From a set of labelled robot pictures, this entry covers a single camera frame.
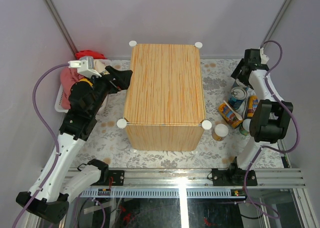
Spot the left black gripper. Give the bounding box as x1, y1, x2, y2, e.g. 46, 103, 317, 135
86, 66, 133, 117

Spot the dark blue tin can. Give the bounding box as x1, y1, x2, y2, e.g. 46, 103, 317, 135
227, 87, 247, 110

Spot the light blue tin can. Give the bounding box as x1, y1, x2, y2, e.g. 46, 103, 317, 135
231, 79, 248, 90

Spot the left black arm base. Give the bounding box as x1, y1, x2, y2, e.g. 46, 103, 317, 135
98, 170, 125, 187

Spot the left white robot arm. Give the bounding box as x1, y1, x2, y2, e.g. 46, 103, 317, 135
16, 66, 133, 224

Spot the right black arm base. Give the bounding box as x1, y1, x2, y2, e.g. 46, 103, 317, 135
211, 168, 258, 186

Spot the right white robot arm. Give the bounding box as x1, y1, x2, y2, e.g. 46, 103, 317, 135
228, 49, 294, 185

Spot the beige patterned cloth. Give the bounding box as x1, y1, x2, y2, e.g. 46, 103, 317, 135
93, 60, 109, 76

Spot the red cloth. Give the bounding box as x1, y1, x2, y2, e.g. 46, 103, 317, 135
75, 50, 107, 60

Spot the yellow cloth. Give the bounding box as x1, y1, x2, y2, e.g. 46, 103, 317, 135
80, 78, 93, 87

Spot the wooden cube cabinet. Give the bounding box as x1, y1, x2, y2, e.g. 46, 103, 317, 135
117, 41, 212, 152

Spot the pink cloth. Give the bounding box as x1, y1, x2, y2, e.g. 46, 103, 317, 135
60, 68, 83, 110

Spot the yellow porridge can with spoon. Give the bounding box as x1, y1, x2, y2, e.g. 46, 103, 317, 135
218, 101, 243, 129

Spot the green can with white lid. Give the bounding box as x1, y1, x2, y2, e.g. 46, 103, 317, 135
239, 119, 251, 136

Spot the white laundry basket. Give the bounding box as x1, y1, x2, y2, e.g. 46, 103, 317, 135
54, 59, 111, 113

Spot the orange can with white lid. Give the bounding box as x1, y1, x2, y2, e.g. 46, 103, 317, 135
212, 124, 229, 141

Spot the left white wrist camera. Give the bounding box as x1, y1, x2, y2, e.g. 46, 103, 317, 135
68, 56, 102, 79

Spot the aluminium front rail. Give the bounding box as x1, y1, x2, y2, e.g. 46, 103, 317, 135
34, 167, 311, 198

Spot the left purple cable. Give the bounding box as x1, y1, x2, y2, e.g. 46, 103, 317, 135
11, 63, 76, 228

